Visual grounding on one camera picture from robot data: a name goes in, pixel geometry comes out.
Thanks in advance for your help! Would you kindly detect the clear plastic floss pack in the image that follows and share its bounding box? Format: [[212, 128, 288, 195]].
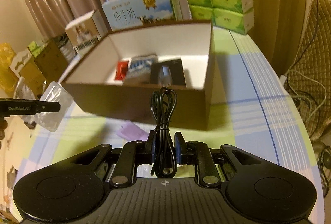
[[34, 82, 73, 132]]

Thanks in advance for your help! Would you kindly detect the purple cream tube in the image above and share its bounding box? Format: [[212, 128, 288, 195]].
[[116, 121, 149, 142]]

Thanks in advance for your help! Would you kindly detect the black cable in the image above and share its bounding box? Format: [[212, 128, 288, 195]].
[[150, 86, 179, 179]]

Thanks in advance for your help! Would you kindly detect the red candy wrapper packet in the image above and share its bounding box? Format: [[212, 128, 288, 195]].
[[114, 60, 129, 81]]

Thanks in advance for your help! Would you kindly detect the black shaver product box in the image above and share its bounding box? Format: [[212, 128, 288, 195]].
[[149, 58, 186, 87]]

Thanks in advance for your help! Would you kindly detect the person left hand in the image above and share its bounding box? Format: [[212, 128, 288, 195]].
[[0, 117, 8, 148]]

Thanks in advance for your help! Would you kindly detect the yellow plastic bag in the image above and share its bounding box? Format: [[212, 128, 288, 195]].
[[0, 43, 18, 97]]

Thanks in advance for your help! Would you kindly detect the cardboard boxes stack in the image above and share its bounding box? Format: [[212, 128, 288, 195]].
[[10, 33, 75, 97]]

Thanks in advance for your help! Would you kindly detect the plaid tablecloth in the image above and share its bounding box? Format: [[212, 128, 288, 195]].
[[17, 28, 325, 223]]

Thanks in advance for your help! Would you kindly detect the brown cardboard storage box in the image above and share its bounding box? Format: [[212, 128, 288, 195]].
[[62, 20, 214, 130]]

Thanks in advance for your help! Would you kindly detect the white humidifier product box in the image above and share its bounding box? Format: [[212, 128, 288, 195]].
[[65, 10, 108, 56]]

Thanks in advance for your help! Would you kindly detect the quilted olive chair cover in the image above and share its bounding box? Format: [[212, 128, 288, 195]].
[[284, 0, 330, 140]]

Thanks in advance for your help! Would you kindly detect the blue milk carton box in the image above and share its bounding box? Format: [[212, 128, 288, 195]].
[[102, 0, 183, 31]]

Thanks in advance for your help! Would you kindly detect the white cable on floor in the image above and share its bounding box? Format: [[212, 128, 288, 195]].
[[280, 68, 329, 132]]

